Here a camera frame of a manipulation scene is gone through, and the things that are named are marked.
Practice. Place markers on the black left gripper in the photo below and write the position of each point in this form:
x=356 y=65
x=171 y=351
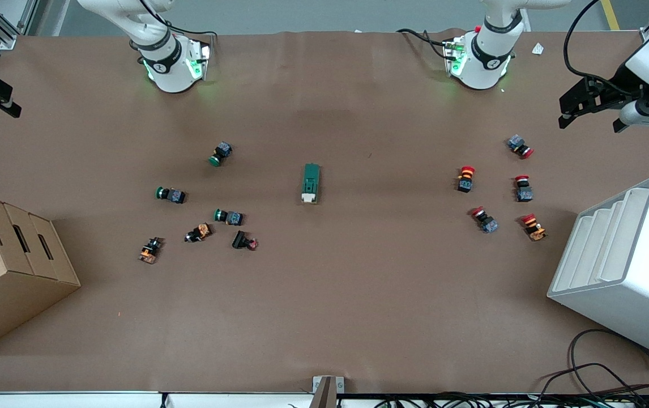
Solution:
x=617 y=88

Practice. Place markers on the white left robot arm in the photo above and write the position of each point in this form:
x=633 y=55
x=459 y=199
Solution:
x=486 y=56

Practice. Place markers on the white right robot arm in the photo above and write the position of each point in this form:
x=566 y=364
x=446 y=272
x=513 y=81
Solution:
x=171 y=68

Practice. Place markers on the red mushroom button blue block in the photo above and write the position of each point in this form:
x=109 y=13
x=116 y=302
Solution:
x=524 y=194
x=517 y=143
x=489 y=225

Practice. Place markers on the white paper scrap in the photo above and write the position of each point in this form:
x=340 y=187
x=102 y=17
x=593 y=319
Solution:
x=538 y=49

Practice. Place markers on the red mushroom button orange block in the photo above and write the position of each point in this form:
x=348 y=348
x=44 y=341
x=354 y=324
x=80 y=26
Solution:
x=535 y=231

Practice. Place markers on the red button orange collar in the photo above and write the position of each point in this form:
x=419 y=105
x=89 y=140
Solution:
x=465 y=182

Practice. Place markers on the brown cardboard box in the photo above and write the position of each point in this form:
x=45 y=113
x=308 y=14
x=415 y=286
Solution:
x=7 y=272

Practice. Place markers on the white slotted storage bin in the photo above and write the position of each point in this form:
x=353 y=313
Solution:
x=641 y=272

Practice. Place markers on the green push button blue block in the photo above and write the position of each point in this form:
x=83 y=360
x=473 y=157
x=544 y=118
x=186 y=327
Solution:
x=174 y=196
x=222 y=151
x=233 y=217

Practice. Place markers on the brown table cover sheet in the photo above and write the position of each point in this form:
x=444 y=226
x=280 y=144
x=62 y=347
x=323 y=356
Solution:
x=358 y=294

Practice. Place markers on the black selector switch orange block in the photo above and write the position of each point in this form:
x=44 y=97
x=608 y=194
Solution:
x=201 y=231
x=149 y=254

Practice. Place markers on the black selector switch red block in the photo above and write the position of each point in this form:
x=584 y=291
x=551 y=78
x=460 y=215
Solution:
x=239 y=240

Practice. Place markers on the white table edge rail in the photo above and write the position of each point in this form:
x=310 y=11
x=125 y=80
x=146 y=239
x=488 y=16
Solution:
x=75 y=401

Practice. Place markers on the small metal bracket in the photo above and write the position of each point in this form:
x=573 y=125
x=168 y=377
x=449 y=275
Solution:
x=327 y=391

